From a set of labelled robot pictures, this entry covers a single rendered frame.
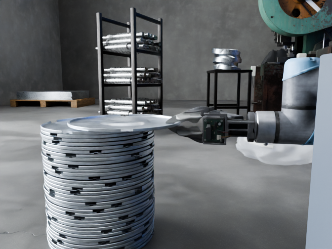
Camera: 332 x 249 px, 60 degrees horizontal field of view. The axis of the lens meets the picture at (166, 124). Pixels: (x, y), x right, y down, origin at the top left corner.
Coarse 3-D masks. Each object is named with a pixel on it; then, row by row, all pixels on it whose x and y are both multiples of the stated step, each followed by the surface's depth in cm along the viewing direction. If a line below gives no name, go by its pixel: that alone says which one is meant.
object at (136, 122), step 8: (72, 120) 76; (80, 120) 80; (88, 120) 80; (96, 120) 80; (104, 120) 75; (112, 120) 75; (120, 120) 75; (128, 120) 75; (136, 120) 75; (144, 120) 75; (152, 120) 80; (160, 120) 80; (80, 128) 64; (88, 128) 63; (96, 128) 62; (104, 128) 62; (112, 128) 65; (120, 128) 65; (128, 128) 65; (136, 128) 62; (144, 128) 63; (152, 128) 63; (160, 128) 65
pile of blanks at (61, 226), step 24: (48, 144) 67; (72, 144) 64; (96, 144) 63; (120, 144) 69; (144, 144) 71; (48, 168) 68; (72, 168) 65; (96, 168) 64; (120, 168) 66; (144, 168) 72; (48, 192) 69; (72, 192) 66; (96, 192) 65; (120, 192) 69; (144, 192) 72; (48, 216) 73; (72, 216) 66; (96, 216) 68; (120, 216) 69; (144, 216) 75; (48, 240) 74; (72, 240) 67; (96, 240) 66; (120, 240) 69; (144, 240) 74
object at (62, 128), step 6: (60, 120) 83; (66, 120) 85; (42, 126) 73; (48, 126) 74; (54, 126) 74; (60, 126) 74; (66, 126) 74; (54, 132) 65; (60, 132) 64; (66, 132) 65; (72, 132) 63; (78, 132) 63; (84, 132) 63; (90, 132) 63; (96, 132) 63; (102, 132) 63; (108, 132) 64; (114, 132) 64; (120, 132) 65
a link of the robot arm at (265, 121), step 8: (256, 112) 66; (264, 112) 65; (272, 112) 65; (256, 120) 65; (264, 120) 64; (272, 120) 63; (256, 128) 64; (264, 128) 63; (272, 128) 63; (256, 136) 65; (264, 136) 64; (272, 136) 64; (264, 144) 67
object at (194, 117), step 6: (180, 114) 71; (186, 114) 71; (192, 114) 71; (198, 114) 71; (168, 120) 72; (174, 120) 72; (180, 120) 72; (186, 120) 71; (192, 120) 71; (198, 120) 71
